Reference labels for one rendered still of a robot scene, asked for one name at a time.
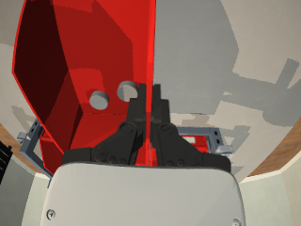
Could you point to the grey metal shelf rack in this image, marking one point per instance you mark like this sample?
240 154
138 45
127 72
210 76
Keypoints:
213 136

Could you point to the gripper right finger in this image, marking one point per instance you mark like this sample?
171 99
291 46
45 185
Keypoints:
175 150

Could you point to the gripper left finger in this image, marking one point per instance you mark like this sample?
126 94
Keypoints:
121 147

